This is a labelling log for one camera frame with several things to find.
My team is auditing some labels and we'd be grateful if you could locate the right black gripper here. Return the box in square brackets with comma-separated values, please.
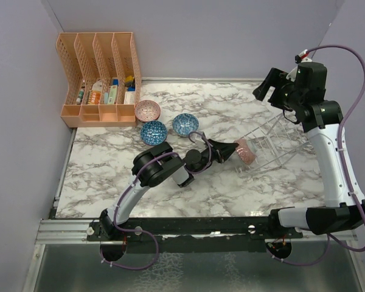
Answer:
[254, 68, 304, 112]

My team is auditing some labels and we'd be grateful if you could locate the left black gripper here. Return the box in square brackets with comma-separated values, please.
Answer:
[192, 139, 238, 175]

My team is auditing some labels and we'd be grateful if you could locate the red floral bowl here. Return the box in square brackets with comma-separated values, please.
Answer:
[234, 139, 256, 165]

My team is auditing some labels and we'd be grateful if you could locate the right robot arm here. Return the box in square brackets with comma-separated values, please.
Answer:
[253, 62, 365, 238]

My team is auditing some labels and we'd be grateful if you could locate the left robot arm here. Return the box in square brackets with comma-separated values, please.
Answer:
[99, 138, 238, 240]

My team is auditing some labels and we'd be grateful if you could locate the light blue patterned bowl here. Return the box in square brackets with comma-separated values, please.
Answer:
[172, 113, 200, 137]

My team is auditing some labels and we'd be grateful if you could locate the dark blue patterned bowl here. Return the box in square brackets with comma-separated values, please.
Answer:
[140, 120, 168, 146]

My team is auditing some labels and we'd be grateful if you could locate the pink patterned bowl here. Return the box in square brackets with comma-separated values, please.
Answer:
[134, 100, 161, 123]

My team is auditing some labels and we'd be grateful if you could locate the orange plastic file organizer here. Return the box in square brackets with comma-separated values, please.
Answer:
[56, 32, 142, 128]

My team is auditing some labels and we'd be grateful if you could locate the white wire dish rack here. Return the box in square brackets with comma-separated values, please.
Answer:
[231, 114, 313, 177]

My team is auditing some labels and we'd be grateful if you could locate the black mounting base rail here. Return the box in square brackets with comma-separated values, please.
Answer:
[87, 216, 302, 254]

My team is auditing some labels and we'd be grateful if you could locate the aluminium frame rail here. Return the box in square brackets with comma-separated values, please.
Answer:
[35, 219, 99, 245]

